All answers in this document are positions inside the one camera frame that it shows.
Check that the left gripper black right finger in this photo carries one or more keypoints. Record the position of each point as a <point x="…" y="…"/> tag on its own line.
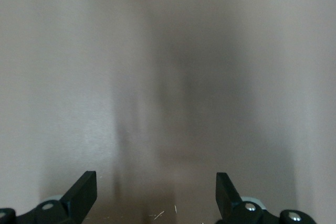
<point x="228" y="201"/>

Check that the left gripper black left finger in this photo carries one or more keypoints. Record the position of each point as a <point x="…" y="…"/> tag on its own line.
<point x="78" y="200"/>

